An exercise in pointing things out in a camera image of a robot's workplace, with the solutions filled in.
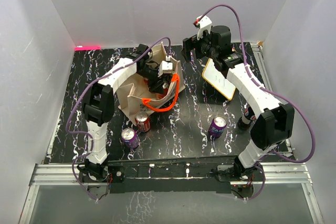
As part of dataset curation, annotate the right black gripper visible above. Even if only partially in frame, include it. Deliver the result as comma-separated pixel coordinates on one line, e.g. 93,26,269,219
181,28,218,63

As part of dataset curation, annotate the canvas bag with orange handles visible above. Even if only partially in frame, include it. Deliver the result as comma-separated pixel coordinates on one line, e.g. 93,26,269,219
117,44,185,123

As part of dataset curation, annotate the purple Fanta can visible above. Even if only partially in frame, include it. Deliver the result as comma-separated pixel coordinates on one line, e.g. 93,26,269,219
208,116,227,137
121,128,139,150

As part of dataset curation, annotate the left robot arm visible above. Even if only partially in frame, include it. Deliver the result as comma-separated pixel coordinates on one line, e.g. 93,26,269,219
78,44,181,182

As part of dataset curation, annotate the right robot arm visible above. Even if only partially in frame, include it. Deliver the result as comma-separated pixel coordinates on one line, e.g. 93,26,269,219
181,25,295,180

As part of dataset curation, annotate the red Coke can front left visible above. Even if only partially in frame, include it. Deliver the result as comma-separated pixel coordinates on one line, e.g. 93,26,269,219
135,111,151,133

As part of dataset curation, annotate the black marble pattern mat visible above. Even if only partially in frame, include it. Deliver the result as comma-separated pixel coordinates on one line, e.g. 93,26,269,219
44,48,250,164

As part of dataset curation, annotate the pink marker pen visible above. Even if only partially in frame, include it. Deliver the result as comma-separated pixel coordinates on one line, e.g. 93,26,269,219
75,46,101,51

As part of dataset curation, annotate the dark Pepsi bottle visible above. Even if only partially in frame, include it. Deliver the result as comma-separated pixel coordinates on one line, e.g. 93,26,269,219
237,105,256,130

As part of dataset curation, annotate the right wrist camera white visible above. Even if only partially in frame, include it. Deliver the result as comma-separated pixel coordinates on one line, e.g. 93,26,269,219
193,15,212,40

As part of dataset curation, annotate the small whiteboard with orange frame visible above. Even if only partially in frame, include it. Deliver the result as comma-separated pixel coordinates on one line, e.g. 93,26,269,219
202,59,236,101

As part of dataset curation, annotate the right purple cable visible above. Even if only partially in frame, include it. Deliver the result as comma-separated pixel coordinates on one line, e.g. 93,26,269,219
195,4,316,200

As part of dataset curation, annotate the purple cable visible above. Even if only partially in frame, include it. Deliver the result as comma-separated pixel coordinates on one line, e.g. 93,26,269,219
65,37,172,201
195,4,316,200

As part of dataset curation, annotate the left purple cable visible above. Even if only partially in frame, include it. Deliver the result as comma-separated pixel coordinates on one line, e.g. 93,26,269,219
65,37,172,201

